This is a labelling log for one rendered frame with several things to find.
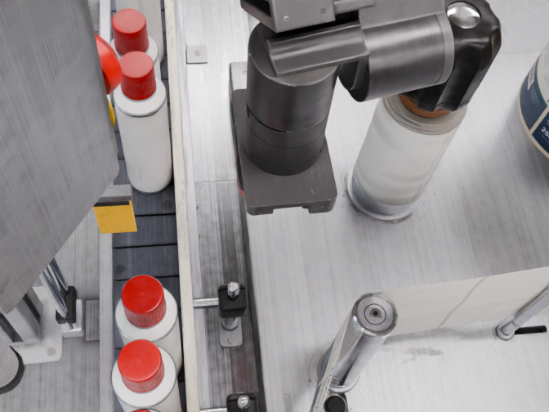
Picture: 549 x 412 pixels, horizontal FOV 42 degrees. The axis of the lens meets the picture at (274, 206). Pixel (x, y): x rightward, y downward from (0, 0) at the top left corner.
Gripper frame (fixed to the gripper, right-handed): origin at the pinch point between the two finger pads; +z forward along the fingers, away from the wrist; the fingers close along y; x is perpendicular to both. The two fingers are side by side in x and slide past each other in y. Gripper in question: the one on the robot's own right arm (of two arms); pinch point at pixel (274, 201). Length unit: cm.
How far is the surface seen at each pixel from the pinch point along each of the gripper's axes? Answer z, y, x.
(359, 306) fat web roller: 2.3, -9.2, -5.8
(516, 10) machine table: 26, 43, -45
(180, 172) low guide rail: 16.8, 13.6, 7.7
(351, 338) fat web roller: 5.3, -11.0, -5.3
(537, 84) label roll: 15.4, 20.8, -36.6
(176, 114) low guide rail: 16.7, 21.5, 7.7
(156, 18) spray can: 11.4, 31.6, 8.9
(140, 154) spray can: 11.5, 13.1, 11.8
